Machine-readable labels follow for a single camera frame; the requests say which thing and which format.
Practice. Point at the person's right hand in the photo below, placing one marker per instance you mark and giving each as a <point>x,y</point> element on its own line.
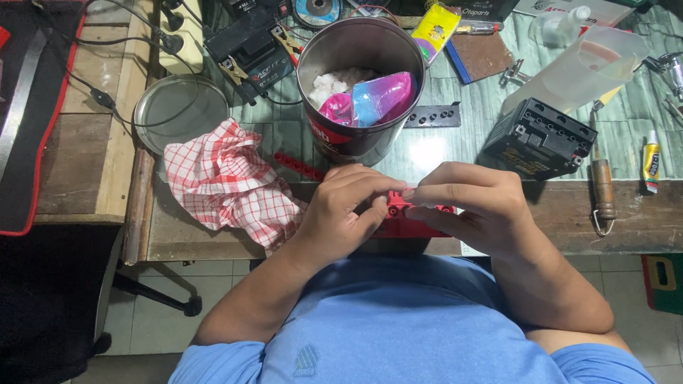
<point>480,208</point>

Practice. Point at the person's left hand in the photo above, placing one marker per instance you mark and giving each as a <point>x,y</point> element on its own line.
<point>328,218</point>

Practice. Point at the red cap strip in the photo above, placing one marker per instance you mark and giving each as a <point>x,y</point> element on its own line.
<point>299,166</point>

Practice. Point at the black battery with open holes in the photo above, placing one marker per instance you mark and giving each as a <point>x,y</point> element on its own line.
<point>539,141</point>

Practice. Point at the round metal tin can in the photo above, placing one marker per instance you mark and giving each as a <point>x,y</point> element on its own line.
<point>368,138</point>

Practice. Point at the black cap strip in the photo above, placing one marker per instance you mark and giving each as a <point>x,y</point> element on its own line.
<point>433,116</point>

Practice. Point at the red white checked cloth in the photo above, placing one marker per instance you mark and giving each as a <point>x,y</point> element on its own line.
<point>229,181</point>

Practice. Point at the blue t-shirt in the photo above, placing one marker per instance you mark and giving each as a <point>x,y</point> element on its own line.
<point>405,325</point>

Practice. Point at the white cotton wad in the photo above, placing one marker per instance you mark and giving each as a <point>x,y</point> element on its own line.
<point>333,85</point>

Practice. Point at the pink blue plastic bag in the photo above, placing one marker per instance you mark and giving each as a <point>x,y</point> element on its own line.
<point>381,96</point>

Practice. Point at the small metal clip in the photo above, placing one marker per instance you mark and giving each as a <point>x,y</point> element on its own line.
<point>513,73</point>

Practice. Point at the brown board with blue edge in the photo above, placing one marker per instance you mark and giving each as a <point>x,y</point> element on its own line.
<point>483,56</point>

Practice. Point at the clear plastic measuring jug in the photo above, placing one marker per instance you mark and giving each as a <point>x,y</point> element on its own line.
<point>581,72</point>

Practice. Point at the yellow alligator clamp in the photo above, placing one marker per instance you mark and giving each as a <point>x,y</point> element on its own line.
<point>287,43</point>
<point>233,70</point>

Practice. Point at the yellow glue tube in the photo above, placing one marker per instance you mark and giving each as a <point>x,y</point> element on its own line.
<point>651,162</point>

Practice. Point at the yellow cartoon packet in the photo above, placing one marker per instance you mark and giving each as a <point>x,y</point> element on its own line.
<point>435,32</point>

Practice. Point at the round metal tin lid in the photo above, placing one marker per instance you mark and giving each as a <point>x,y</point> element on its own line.
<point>179,109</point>

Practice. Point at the black battery with clamps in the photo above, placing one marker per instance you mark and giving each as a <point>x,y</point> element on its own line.
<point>251,48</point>

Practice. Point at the clear plastic bottle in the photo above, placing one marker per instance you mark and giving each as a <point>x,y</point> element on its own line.
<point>557,26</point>

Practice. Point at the black cardboard box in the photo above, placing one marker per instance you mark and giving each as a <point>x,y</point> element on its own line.
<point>480,9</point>

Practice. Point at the green red box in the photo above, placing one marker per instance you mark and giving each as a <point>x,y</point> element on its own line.
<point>664,282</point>

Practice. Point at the grey grinding disc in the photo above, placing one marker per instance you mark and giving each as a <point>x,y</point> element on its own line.
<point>317,10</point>

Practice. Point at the white printed box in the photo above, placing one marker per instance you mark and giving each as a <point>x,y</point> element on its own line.
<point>576,11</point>

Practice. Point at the white power strip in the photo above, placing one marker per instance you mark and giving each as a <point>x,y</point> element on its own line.
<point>184,48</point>

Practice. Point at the chrome metal tool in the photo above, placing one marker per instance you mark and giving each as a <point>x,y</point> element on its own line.
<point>673,69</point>

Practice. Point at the black chair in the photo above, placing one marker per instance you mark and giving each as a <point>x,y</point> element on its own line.
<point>48,298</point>

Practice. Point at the black mat with red border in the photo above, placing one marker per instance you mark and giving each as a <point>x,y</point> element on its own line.
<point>26,202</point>

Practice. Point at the metal ruler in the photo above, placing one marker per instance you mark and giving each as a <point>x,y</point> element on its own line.
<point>21,101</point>

